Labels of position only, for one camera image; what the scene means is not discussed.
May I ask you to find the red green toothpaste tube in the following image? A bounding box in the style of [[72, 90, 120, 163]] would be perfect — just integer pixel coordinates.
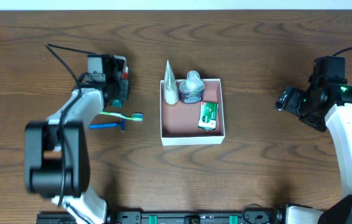
[[110, 65, 129, 108]]

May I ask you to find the green white toothbrush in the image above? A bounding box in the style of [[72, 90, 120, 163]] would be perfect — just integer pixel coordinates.
[[100, 111, 144, 121]]

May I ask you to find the white Pantene tube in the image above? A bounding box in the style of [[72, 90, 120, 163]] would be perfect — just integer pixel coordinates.
[[164, 60, 178, 105]]

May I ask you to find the blue disposable razor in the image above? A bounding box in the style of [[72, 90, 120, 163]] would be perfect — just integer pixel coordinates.
[[89, 119, 125, 133]]

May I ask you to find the green white soap packet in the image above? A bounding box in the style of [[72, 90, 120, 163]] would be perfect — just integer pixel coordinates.
[[198, 101, 218, 130]]

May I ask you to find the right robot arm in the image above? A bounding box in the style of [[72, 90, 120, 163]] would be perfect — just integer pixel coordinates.
[[274, 83, 352, 224]]

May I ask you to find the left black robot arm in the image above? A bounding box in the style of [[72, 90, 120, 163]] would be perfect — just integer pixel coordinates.
[[24, 54, 129, 223]]

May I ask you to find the white box with pink interior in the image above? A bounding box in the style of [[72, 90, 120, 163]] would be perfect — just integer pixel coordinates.
[[159, 78, 226, 146]]

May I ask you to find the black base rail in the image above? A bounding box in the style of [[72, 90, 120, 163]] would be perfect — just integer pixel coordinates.
[[35, 210, 287, 224]]

